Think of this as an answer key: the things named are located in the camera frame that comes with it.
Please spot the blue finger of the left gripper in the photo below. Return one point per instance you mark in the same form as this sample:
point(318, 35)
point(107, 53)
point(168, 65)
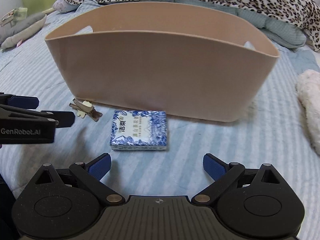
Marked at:
point(25, 102)
point(62, 118)

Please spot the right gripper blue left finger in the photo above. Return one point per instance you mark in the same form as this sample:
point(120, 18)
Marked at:
point(87, 176)

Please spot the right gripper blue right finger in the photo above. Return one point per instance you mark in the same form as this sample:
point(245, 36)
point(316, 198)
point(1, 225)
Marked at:
point(223, 174)

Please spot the blue white tissue pack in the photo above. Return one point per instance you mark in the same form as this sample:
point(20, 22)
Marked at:
point(139, 130)

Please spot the wooden clothespin clip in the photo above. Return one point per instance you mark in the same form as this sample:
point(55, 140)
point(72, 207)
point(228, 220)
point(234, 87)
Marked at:
point(85, 108)

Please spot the blue striped bed sheet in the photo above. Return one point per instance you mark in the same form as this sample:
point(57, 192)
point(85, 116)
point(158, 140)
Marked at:
point(272, 130)

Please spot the grey beige plush cushion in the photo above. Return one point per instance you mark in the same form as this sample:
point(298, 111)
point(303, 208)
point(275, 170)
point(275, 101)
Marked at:
point(23, 30)

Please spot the small decorated bottle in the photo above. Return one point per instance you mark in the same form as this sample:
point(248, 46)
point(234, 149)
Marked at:
point(14, 16)

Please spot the pink pillow corner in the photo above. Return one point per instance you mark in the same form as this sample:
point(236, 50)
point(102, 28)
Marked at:
point(63, 7)

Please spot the beige plastic storage bin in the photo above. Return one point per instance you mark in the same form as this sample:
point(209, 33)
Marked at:
point(186, 60)

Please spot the white fluffy plush toy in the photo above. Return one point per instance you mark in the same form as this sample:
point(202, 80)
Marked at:
point(307, 87)

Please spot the light green quilted comforter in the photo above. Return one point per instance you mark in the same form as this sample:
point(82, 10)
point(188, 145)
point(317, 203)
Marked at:
point(285, 34)

